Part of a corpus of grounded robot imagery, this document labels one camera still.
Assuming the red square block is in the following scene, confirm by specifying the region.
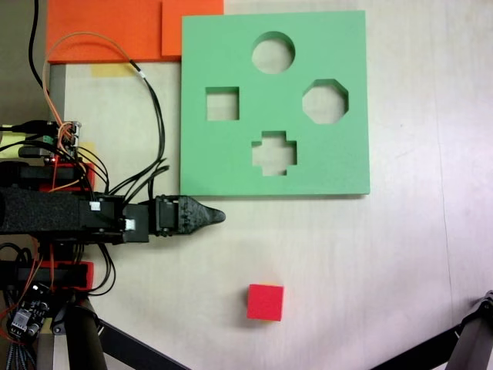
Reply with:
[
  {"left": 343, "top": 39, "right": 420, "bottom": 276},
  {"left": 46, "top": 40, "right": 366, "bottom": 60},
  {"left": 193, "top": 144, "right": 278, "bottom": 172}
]
[{"left": 246, "top": 282, "right": 286, "bottom": 322}]

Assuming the small black converter board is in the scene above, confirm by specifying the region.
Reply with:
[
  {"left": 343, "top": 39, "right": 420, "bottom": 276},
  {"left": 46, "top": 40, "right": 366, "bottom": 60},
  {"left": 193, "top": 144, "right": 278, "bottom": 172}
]
[{"left": 6, "top": 283, "right": 52, "bottom": 342}]

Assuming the yellow tape strip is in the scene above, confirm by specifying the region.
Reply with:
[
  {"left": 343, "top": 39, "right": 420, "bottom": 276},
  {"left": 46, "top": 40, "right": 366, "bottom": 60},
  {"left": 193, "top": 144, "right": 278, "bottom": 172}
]
[{"left": 90, "top": 63, "right": 136, "bottom": 79}]

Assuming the black power plug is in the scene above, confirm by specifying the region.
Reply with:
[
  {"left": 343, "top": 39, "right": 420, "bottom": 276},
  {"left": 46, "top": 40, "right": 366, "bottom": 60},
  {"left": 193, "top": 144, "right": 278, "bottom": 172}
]
[{"left": 17, "top": 145, "right": 55, "bottom": 159}]

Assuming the black wire bundle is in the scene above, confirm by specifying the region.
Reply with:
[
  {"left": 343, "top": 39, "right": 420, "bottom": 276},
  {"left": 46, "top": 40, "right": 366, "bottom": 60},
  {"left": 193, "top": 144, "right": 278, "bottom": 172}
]
[{"left": 106, "top": 60, "right": 172, "bottom": 202}]

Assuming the thin orange wire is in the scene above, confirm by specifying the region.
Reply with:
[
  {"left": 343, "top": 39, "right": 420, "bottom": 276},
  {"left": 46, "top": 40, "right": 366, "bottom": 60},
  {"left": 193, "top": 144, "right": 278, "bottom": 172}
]
[{"left": 42, "top": 31, "right": 136, "bottom": 134}]

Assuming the green shape sorting board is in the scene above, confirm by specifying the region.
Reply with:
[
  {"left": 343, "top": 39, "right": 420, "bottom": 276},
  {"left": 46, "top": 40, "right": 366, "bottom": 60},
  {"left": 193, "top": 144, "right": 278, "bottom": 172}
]
[{"left": 179, "top": 10, "right": 372, "bottom": 200}]

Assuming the black red table clamp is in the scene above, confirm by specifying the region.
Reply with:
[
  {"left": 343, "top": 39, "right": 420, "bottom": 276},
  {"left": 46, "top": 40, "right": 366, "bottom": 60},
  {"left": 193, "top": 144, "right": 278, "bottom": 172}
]
[
  {"left": 0, "top": 160, "right": 96, "bottom": 193},
  {"left": 0, "top": 260, "right": 96, "bottom": 291}
]

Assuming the thin black wire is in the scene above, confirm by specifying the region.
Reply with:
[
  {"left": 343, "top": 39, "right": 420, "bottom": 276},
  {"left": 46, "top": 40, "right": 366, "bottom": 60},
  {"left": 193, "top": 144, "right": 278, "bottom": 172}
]
[{"left": 91, "top": 242, "right": 117, "bottom": 297}]

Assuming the large orange foam block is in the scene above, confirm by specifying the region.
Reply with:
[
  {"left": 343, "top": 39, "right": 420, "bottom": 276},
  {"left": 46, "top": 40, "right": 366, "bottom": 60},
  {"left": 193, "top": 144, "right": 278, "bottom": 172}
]
[{"left": 45, "top": 0, "right": 182, "bottom": 65}]

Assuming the thick black cable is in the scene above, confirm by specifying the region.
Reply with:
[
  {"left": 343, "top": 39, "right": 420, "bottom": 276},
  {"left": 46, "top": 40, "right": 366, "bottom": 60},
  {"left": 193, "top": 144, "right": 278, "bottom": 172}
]
[{"left": 28, "top": 0, "right": 46, "bottom": 91}]

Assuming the black USB cable plug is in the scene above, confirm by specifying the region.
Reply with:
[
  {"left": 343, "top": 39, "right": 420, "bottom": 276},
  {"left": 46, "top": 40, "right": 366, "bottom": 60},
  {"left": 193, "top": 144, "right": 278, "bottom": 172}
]
[{"left": 0, "top": 120, "right": 59, "bottom": 136}]

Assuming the circuit board with wires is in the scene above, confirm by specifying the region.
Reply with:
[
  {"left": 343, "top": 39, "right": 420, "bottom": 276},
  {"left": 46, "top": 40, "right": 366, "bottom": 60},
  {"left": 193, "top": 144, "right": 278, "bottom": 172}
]
[{"left": 45, "top": 119, "right": 83, "bottom": 159}]

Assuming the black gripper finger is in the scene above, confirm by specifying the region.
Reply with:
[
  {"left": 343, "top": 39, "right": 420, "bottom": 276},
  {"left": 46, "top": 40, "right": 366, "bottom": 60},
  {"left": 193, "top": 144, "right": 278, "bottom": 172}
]
[{"left": 179, "top": 196, "right": 227, "bottom": 235}]

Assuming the braided black white cable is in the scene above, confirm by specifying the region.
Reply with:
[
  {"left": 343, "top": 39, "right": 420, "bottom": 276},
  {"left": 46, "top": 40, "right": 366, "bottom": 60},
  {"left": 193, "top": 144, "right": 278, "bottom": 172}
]
[{"left": 0, "top": 341, "right": 38, "bottom": 370}]

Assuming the black tripod brace bar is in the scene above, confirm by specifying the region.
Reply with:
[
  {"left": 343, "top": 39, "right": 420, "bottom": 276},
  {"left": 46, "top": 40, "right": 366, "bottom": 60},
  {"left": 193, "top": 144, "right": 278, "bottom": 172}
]
[
  {"left": 96, "top": 321, "right": 196, "bottom": 370},
  {"left": 367, "top": 331, "right": 461, "bottom": 370}
]

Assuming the black tripod leg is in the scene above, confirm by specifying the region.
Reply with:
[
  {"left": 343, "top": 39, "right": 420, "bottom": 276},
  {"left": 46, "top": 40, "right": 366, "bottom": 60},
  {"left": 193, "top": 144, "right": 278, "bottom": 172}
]
[
  {"left": 448, "top": 289, "right": 493, "bottom": 370},
  {"left": 52, "top": 298, "right": 107, "bottom": 370}
]

